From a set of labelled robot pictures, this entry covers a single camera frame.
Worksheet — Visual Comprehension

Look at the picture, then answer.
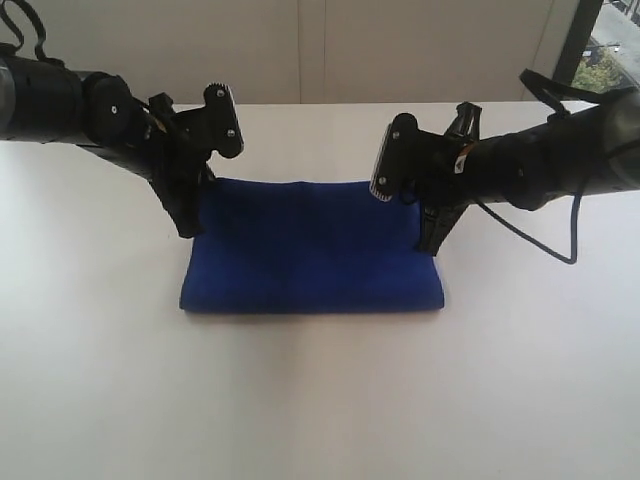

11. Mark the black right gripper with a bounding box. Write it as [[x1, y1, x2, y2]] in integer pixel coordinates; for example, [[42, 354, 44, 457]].
[[404, 102, 500, 256]]

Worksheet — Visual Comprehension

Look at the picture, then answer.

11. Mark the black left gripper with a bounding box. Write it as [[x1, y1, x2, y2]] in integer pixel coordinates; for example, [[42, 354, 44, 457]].
[[89, 93, 215, 239]]

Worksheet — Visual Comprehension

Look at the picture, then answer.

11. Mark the blue terry towel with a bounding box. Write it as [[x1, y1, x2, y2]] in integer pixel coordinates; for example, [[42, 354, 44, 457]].
[[179, 178, 445, 314]]

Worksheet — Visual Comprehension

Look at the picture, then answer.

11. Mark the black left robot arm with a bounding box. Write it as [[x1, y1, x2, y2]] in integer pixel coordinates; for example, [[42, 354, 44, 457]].
[[1, 53, 210, 239]]

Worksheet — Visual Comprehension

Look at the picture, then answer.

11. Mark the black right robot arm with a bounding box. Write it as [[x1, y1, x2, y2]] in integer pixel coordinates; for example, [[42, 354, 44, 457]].
[[402, 70, 639, 264]]

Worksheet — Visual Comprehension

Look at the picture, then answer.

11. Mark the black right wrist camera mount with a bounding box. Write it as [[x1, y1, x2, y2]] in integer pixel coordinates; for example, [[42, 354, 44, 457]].
[[369, 112, 438, 202]]

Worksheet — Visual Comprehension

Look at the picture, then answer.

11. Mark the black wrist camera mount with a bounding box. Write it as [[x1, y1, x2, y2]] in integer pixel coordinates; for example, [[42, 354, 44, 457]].
[[174, 83, 244, 159], [369, 112, 438, 202]]

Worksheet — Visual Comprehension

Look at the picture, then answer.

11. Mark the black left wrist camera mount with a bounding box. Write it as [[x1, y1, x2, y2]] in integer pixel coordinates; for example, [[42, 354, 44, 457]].
[[174, 83, 244, 159]]

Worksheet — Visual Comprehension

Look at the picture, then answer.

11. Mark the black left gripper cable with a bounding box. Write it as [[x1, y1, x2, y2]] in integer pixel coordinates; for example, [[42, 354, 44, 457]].
[[0, 0, 49, 64]]

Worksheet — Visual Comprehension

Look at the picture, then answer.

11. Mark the black window frame post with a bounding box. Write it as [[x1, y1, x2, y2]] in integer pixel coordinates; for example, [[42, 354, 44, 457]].
[[552, 0, 603, 85]]

